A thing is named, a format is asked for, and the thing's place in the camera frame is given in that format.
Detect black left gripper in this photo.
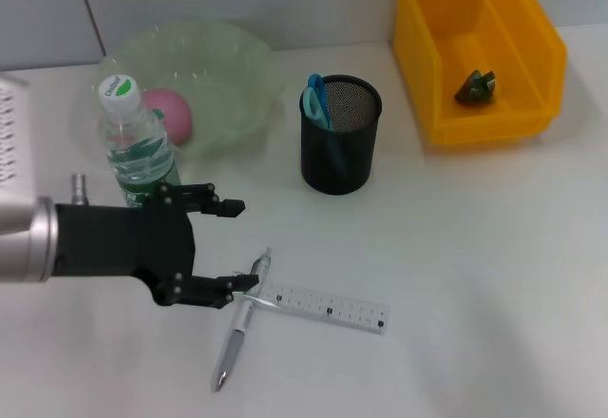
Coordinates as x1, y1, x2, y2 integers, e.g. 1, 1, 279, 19
54, 181, 261, 311

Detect clear green-labelled water bottle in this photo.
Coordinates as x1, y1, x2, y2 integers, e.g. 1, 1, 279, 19
97, 73, 184, 210

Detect transparent plastic ruler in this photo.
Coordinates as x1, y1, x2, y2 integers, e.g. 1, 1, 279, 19
231, 269, 390, 336

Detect pink toy peach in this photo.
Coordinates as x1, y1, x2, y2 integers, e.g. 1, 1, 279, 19
142, 87, 196, 147

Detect blue sheathed scissors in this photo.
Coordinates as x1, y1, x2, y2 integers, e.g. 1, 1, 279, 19
302, 73, 351, 178

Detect green plastic wrapper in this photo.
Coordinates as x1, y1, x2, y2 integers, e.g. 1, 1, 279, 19
453, 69, 498, 105

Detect silver ballpoint pen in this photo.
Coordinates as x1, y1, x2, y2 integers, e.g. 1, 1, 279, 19
211, 246, 276, 393

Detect black mesh pen holder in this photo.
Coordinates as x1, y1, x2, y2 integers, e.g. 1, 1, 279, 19
299, 74, 385, 197

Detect translucent green plastic fruit bowl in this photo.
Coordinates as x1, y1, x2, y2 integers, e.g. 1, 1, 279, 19
70, 17, 286, 159

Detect yellow plastic storage bin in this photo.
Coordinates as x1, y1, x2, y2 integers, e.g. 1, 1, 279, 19
392, 0, 569, 147

